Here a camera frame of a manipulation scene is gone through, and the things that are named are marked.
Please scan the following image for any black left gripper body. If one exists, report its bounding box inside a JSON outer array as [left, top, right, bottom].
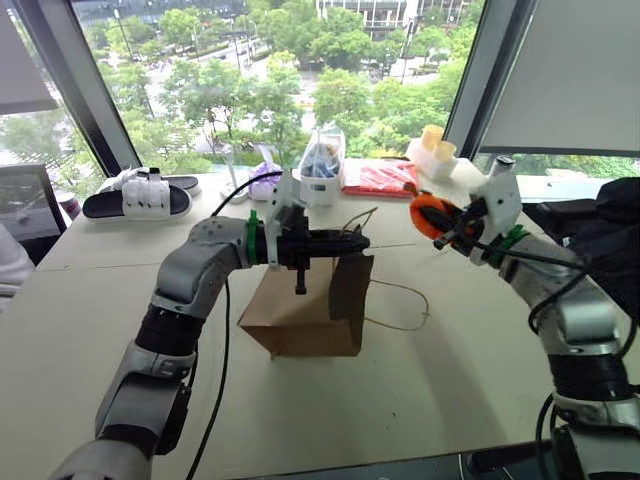
[[275, 203, 322, 296]]

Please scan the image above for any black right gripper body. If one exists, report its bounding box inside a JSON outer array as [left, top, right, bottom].
[[451, 197, 487, 252]]

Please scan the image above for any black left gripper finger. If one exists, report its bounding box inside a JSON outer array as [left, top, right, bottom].
[[312, 243, 370, 260], [312, 229, 372, 247]]

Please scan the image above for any orange plush toy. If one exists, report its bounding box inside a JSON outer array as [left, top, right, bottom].
[[409, 190, 459, 243]]

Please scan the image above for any brown paper bag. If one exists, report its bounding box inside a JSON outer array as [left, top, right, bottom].
[[237, 207, 432, 360]]

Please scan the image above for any white bin with plastic bag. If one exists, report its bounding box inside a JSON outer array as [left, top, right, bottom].
[[298, 124, 347, 207]]

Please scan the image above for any purple plush toy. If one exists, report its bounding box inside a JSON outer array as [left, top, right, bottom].
[[248, 160, 282, 202]]

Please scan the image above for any green right wrist zip tie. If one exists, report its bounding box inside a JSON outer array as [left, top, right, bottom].
[[485, 224, 526, 267]]

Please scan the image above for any green wrist zip tie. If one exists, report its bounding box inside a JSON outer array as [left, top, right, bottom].
[[245, 209, 261, 265], [485, 224, 526, 267]]

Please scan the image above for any green left wrist zip tie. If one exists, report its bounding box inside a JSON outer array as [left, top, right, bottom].
[[245, 209, 261, 265]]

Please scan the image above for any red plastic packet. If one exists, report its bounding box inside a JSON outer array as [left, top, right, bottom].
[[341, 161, 420, 199]]

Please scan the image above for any black slipper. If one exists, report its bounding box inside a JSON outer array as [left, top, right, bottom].
[[162, 175, 202, 197], [82, 187, 194, 222]]

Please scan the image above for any black backpack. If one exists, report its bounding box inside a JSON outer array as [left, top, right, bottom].
[[522, 176, 640, 326]]

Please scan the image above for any grey roller blind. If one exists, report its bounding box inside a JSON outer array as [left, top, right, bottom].
[[477, 0, 640, 158], [0, 0, 60, 117]]

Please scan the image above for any dark rounded shape under table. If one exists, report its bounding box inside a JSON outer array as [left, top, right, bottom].
[[459, 438, 556, 480]]

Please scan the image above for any small dark cup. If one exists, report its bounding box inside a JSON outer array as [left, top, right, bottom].
[[56, 191, 82, 222]]

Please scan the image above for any dark monitor screen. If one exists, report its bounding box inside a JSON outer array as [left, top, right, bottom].
[[0, 163, 69, 266]]

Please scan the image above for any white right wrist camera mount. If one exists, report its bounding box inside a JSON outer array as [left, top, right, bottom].
[[467, 155, 524, 266]]

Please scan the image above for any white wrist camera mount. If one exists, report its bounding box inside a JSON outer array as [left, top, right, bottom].
[[263, 169, 309, 272], [467, 155, 524, 266]]

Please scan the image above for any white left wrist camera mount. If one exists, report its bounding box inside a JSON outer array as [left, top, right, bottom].
[[263, 169, 309, 272]]

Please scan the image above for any white stand with cord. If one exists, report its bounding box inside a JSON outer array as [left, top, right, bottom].
[[219, 143, 250, 205]]

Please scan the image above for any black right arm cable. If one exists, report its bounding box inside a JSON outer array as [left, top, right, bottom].
[[474, 242, 596, 335]]

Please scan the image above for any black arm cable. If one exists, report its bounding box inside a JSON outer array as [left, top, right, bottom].
[[474, 242, 596, 335], [184, 170, 285, 480]]

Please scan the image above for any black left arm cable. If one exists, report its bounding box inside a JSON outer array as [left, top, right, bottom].
[[184, 170, 285, 480]]

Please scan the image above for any dark window frame post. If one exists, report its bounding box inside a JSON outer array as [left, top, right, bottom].
[[442, 0, 537, 159], [12, 0, 143, 178]]

